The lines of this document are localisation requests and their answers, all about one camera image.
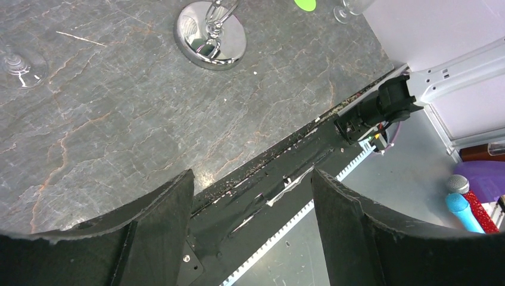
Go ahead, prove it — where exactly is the red glitter microphone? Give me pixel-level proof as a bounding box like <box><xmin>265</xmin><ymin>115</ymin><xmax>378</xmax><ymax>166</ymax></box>
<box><xmin>447</xmin><ymin>175</ymin><xmax>499</xmax><ymax>234</ymax></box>

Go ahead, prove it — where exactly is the blue microphone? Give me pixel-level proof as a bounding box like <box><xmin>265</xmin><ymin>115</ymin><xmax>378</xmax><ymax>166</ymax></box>
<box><xmin>445</xmin><ymin>193</ymin><xmax>485</xmax><ymax>234</ymax></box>

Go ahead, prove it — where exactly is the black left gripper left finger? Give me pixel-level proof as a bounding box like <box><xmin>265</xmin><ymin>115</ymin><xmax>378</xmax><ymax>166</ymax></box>
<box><xmin>1</xmin><ymin>170</ymin><xmax>194</xmax><ymax>285</ymax></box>

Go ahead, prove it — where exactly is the green plastic wine glass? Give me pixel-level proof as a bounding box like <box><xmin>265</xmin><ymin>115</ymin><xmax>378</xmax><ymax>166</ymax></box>
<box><xmin>294</xmin><ymin>0</ymin><xmax>317</xmax><ymax>12</ymax></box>

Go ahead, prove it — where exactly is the purple plastic container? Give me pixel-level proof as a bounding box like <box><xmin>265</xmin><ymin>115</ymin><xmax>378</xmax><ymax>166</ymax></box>
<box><xmin>454</xmin><ymin>161</ymin><xmax>504</xmax><ymax>203</ymax></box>

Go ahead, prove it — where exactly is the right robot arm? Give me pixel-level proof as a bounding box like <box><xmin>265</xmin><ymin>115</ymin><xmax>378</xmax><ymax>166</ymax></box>
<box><xmin>334</xmin><ymin>38</ymin><xmax>504</xmax><ymax>144</ymax></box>

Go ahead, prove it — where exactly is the chrome wine glass rack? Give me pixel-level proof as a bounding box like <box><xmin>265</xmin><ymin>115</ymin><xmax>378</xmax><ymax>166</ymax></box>
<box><xmin>174</xmin><ymin>1</ymin><xmax>247</xmax><ymax>71</ymax></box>

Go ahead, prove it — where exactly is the clear wine glass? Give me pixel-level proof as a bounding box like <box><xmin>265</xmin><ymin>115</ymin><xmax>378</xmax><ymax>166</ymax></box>
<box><xmin>1</xmin><ymin>38</ymin><xmax>49</xmax><ymax>89</ymax></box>

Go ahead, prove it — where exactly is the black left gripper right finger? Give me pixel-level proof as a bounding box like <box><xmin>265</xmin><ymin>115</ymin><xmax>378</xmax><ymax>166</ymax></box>
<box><xmin>311</xmin><ymin>169</ymin><xmax>504</xmax><ymax>285</ymax></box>

